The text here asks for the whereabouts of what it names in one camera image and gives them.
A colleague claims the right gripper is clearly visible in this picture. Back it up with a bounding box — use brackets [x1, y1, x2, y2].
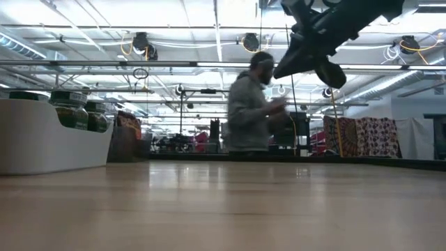
[273, 10, 360, 90]

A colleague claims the orange taco seasoning packet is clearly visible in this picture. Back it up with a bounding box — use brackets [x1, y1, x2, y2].
[116, 110, 143, 140]

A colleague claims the orange mandala cloth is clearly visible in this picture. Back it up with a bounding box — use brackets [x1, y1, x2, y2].
[323, 116, 360, 158]

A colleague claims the person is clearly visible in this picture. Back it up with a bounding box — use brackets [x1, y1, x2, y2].
[222, 51, 290, 157]

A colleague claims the floral patterned cloth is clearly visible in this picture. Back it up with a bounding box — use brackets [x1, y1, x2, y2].
[355, 116, 402, 160]

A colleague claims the long ceiling light bar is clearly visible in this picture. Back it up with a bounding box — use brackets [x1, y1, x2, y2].
[0, 59, 446, 70]

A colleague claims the white sheet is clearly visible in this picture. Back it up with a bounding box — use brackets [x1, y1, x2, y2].
[395, 117, 436, 160]

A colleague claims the dark cabinet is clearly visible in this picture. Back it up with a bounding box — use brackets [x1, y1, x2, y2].
[423, 113, 446, 161]

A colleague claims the narrow dark grey bin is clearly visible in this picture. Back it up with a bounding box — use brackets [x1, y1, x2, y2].
[107, 125, 153, 163]

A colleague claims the white plastic bin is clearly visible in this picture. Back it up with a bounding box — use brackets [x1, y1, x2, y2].
[0, 98, 114, 175]

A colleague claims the black ceiling cable reel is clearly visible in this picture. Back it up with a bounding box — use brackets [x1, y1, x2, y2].
[399, 34, 422, 55]
[241, 32, 261, 53]
[131, 31, 160, 62]

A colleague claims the distant black station frame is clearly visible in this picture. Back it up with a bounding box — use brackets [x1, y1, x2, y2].
[179, 88, 231, 154]

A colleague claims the hanging black cable loop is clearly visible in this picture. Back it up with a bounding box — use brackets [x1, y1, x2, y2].
[132, 67, 150, 80]

